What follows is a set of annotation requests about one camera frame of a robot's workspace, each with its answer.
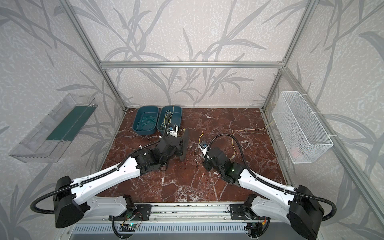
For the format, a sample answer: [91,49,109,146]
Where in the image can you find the clear acrylic wall shelf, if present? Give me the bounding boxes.
[10,94,98,163]

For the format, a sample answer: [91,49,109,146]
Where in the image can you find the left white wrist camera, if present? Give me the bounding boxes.
[166,125,179,137]

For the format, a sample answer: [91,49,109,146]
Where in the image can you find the yellow cable bundle in bin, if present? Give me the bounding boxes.
[160,105,176,133]

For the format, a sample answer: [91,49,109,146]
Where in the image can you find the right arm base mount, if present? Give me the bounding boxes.
[228,204,257,220]

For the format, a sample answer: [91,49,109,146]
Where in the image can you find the grey perforated cable spool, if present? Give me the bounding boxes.
[180,129,190,162]

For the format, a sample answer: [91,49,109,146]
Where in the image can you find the teal plastic bin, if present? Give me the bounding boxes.
[157,105,183,132]
[133,106,160,136]

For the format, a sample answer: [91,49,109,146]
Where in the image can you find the left teal plastic bin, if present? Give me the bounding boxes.
[133,106,160,136]

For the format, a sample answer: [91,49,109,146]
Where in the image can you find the right teal plastic bin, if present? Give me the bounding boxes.
[157,105,183,132]

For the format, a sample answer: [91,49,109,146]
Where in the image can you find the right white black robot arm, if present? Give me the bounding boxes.
[199,141,337,240]

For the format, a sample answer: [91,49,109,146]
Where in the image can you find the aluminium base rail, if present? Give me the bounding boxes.
[61,201,316,224]

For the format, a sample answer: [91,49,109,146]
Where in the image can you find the white wire mesh basket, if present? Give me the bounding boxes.
[272,91,334,164]

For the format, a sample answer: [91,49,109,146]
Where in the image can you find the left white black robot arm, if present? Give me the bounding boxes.
[30,135,189,229]

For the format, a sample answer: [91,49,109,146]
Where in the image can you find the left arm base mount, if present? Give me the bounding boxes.
[121,204,152,221]

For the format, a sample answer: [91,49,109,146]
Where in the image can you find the green coiled cable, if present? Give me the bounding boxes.
[137,111,158,130]

